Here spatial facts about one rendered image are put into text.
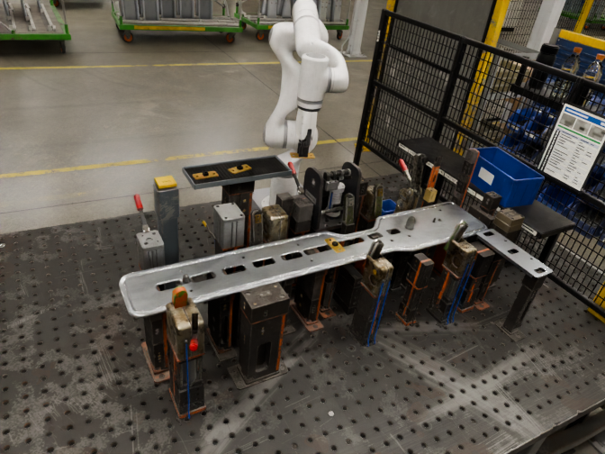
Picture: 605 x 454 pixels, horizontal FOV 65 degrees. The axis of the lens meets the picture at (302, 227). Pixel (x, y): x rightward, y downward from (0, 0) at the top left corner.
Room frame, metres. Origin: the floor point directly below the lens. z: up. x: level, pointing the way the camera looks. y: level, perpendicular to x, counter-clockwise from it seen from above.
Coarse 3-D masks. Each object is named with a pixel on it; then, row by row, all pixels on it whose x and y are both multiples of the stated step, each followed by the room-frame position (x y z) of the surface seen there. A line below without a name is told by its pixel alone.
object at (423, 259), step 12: (420, 264) 1.36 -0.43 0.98; (432, 264) 1.36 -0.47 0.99; (408, 276) 1.39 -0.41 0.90; (420, 276) 1.35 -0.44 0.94; (408, 288) 1.38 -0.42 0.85; (420, 288) 1.35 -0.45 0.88; (408, 300) 1.37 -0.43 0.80; (396, 312) 1.40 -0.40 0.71; (408, 312) 1.35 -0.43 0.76; (408, 324) 1.34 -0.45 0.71
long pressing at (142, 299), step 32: (384, 224) 1.56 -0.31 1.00; (416, 224) 1.59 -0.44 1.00; (448, 224) 1.62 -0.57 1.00; (480, 224) 1.66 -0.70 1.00; (224, 256) 1.23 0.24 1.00; (256, 256) 1.25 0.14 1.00; (320, 256) 1.30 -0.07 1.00; (352, 256) 1.32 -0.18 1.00; (128, 288) 1.02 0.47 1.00; (192, 288) 1.06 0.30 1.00; (224, 288) 1.07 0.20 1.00
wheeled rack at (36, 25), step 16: (0, 16) 6.79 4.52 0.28; (16, 16) 6.91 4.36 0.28; (32, 16) 7.03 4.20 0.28; (48, 16) 7.01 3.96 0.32; (64, 16) 6.40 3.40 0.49; (0, 32) 6.00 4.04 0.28; (16, 32) 6.10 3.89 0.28; (32, 32) 6.20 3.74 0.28; (48, 32) 6.30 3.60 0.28; (64, 32) 6.43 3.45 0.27; (64, 48) 6.38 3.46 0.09
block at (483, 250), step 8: (480, 248) 1.52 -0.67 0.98; (480, 256) 1.47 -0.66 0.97; (488, 256) 1.47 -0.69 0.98; (472, 264) 1.48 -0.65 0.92; (480, 264) 1.46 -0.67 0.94; (488, 264) 1.48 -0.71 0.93; (472, 272) 1.48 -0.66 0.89; (480, 272) 1.47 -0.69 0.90; (472, 280) 1.47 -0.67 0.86; (480, 280) 1.49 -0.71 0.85; (456, 288) 1.51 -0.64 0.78; (472, 288) 1.48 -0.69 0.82; (456, 296) 1.50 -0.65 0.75; (464, 296) 1.47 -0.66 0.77; (472, 296) 1.48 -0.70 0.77; (464, 304) 1.46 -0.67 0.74; (472, 304) 1.49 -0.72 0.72; (464, 312) 1.46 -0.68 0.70
